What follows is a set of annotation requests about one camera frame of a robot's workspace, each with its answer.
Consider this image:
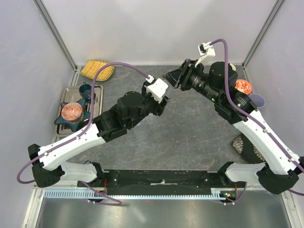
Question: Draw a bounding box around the blue star plate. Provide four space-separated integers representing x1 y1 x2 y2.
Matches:
54 98 91 132

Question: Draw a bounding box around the purple cup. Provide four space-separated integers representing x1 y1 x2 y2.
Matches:
249 94 266 108

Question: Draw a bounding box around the purple cable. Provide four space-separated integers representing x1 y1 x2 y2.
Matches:
16 62 152 184
210 38 304 173

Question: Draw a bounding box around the orange patterned bowl left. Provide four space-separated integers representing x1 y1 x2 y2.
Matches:
61 102 83 122

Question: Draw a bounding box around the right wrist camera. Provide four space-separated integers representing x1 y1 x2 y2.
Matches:
195 42 216 67

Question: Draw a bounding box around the orange patterned bowl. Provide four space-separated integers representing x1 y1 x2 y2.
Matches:
235 79 253 95
61 102 83 122

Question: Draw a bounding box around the slotted cable duct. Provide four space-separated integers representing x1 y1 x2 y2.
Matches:
44 189 236 200

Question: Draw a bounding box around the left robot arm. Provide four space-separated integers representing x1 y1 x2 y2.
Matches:
28 85 169 188

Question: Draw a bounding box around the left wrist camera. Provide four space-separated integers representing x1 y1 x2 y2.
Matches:
146 75 169 103

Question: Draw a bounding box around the yellow woven plate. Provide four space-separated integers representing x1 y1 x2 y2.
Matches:
80 60 114 82

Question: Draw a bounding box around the orange patterned bowl right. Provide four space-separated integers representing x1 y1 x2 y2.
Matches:
235 79 253 95

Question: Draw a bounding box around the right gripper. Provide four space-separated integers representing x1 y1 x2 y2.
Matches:
163 58 222 104

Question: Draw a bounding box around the dark blue teacup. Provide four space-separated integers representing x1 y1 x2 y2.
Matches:
79 83 92 100

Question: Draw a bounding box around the black base bar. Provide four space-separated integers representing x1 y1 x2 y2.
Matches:
88 170 235 196

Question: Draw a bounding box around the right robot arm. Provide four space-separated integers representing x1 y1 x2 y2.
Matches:
163 59 304 194

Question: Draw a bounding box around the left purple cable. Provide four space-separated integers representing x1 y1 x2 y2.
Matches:
16 62 152 184

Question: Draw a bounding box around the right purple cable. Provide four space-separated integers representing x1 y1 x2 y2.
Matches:
210 38 304 173

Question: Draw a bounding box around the dark patterned pouch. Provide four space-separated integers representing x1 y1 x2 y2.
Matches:
231 133 265 164

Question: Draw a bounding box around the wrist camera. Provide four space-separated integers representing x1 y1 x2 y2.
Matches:
146 75 169 103
195 42 216 67

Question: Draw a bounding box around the metal tray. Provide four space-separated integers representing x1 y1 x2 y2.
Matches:
55 85 104 137

